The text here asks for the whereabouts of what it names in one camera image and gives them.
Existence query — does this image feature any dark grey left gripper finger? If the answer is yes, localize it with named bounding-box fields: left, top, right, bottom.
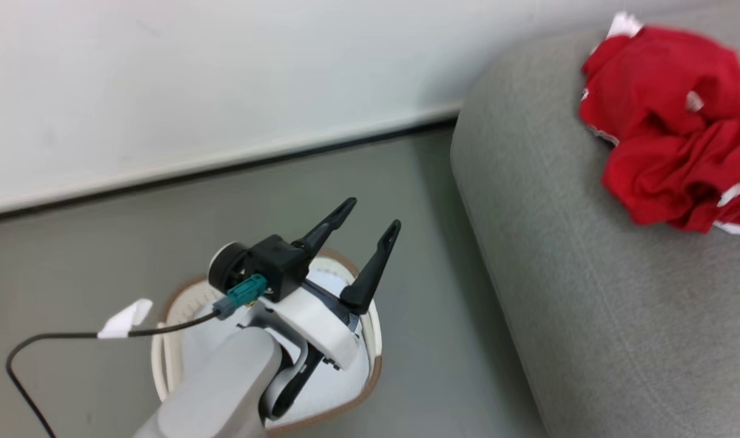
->
left=339, top=220, right=402, bottom=316
left=292, top=197, right=358, bottom=263

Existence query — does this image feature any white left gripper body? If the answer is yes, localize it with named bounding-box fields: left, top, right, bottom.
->
left=248, top=280, right=362, bottom=370

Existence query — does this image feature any red and white garment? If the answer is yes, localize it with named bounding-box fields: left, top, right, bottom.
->
left=578, top=12, right=740, bottom=237

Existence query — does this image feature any grey fabric sofa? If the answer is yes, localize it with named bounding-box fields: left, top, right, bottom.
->
left=450, top=0, right=740, bottom=438

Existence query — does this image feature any white laundry basket brown rim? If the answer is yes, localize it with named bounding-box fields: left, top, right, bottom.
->
left=151, top=248, right=383, bottom=434

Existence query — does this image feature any white baseboard strip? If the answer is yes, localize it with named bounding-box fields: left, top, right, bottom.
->
left=0, top=102, right=465, bottom=220

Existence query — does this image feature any teal cable connector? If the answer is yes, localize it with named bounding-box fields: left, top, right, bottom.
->
left=213, top=274, right=268, bottom=321

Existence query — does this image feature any white cable tag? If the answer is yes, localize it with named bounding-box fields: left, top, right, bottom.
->
left=97, top=298, right=154, bottom=339

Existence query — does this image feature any thin black cable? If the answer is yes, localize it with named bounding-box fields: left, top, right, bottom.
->
left=6, top=310, right=224, bottom=438

